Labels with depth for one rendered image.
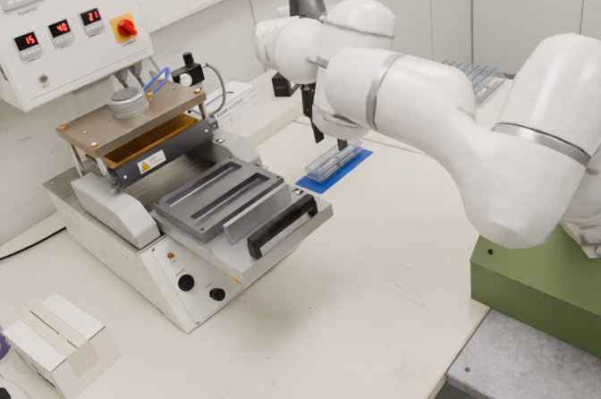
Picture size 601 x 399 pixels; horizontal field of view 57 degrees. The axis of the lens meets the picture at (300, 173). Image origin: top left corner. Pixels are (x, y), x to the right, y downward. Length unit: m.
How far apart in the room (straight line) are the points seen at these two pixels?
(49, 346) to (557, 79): 0.95
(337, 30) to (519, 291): 0.54
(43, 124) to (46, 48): 0.43
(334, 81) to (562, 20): 2.62
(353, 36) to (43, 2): 0.69
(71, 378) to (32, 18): 0.70
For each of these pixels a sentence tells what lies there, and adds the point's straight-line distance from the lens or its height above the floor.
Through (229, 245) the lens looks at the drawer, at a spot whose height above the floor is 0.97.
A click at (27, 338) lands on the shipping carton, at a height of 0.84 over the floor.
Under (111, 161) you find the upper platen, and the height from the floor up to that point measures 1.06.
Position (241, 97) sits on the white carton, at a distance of 1.78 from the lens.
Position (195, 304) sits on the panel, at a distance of 1.17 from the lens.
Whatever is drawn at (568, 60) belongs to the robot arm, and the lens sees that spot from 0.68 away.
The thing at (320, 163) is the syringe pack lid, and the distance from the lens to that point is 1.47.
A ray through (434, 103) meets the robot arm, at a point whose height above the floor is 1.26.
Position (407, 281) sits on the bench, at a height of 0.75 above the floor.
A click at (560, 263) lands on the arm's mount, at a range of 1.01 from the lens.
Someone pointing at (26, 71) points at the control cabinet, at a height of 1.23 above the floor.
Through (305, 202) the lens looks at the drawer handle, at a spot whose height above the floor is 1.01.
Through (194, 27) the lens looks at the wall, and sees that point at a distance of 1.90.
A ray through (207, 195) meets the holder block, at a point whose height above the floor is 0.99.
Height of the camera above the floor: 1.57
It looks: 32 degrees down
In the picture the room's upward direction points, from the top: 12 degrees counter-clockwise
